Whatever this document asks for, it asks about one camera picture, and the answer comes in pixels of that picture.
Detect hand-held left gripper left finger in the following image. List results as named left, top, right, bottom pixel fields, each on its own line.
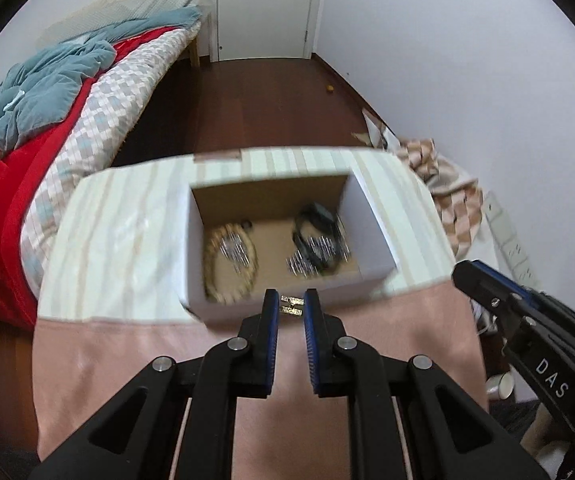
left=27, top=288, right=280, bottom=480

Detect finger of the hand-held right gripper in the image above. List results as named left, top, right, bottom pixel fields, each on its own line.
left=471, top=260, right=553, bottom=307
left=451, top=259, right=531, bottom=344

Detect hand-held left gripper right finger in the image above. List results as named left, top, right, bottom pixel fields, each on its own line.
left=303, top=287, right=551, bottom=480

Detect wooden bead bracelet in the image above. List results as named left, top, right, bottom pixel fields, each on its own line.
left=202, top=224, right=259, bottom=304

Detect chunky silver chain bracelet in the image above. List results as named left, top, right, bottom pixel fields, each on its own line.
left=309, top=233, right=351, bottom=262

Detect slim silver chain bracelet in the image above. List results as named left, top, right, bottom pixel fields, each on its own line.
left=218, top=232, right=250, bottom=266

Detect cardboard box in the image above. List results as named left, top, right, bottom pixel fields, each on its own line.
left=180, top=170, right=399, bottom=325

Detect black wristband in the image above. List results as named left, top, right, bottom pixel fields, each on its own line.
left=291, top=203, right=348, bottom=276

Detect white power strip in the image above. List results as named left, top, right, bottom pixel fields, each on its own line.
left=482, top=192, right=538, bottom=283

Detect white cup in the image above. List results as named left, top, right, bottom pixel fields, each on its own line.
left=485, top=371, right=517, bottom=401

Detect brown checkered cloth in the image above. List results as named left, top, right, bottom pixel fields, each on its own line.
left=397, top=137, right=485, bottom=261

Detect table with pink cloth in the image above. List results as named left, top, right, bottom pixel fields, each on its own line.
left=32, top=145, right=491, bottom=480

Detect checkered bedsheet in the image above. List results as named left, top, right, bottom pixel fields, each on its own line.
left=20, top=25, right=200, bottom=296

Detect white door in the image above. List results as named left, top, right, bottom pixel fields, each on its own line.
left=208, top=0, right=325, bottom=63

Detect teal quilt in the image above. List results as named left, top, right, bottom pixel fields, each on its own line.
left=0, top=6, right=203, bottom=181

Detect pale patterned pillow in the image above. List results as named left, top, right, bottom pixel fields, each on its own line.
left=42, top=0, right=203, bottom=43

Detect wooden bed frame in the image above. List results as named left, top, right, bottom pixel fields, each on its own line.
left=188, top=10, right=213, bottom=67

